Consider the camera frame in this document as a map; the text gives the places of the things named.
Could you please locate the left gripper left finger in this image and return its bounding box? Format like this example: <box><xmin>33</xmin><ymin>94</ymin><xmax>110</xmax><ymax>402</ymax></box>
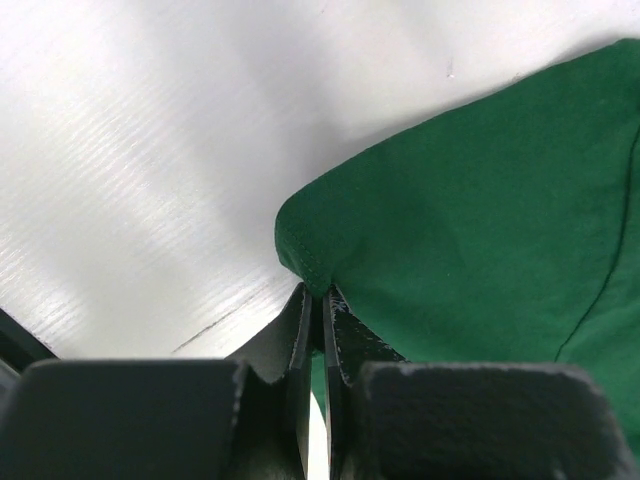
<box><xmin>1</xmin><ymin>286</ymin><xmax>312</xmax><ymax>479</ymax></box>

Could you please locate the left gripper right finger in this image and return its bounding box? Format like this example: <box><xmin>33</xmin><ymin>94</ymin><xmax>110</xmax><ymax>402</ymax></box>
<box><xmin>322</xmin><ymin>287</ymin><xmax>639</xmax><ymax>479</ymax></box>

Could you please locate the dark green t-shirt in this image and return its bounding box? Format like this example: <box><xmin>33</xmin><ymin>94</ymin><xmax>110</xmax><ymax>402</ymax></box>
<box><xmin>275</xmin><ymin>39</ymin><xmax>639</xmax><ymax>429</ymax></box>

